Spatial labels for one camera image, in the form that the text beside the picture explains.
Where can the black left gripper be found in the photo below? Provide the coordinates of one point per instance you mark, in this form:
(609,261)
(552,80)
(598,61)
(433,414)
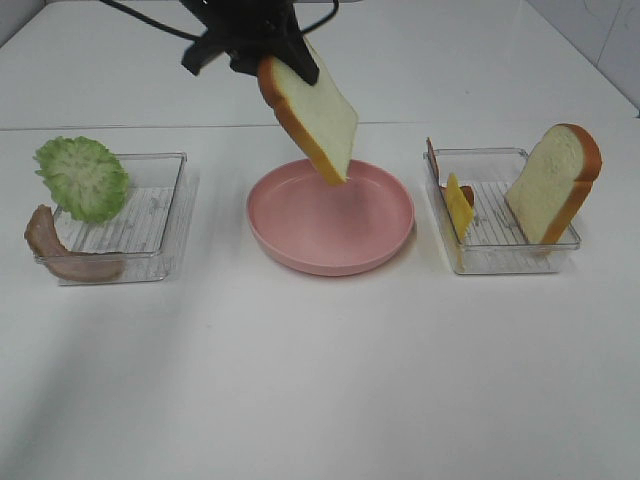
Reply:
(248,31)

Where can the pink round plate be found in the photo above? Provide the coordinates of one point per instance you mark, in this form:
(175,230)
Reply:
(307,225)

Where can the right clear plastic tray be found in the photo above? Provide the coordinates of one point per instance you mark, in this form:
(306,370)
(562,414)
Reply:
(494,243)

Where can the clear plastic tray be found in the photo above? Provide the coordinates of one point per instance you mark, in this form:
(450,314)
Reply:
(150,233)
(494,243)

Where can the yellow cheese slice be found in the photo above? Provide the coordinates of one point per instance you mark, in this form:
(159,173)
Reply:
(459,200)

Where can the bread slice in right tray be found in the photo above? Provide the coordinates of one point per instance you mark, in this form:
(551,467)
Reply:
(558,176)

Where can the left clear plastic tray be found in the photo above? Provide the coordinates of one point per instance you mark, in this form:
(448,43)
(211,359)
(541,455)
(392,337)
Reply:
(150,233)

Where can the bread slice from tray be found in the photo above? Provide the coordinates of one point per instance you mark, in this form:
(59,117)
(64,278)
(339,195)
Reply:
(318,118)

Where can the green lettuce leaf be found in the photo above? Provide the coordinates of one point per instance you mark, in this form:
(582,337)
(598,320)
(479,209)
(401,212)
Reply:
(84,177)

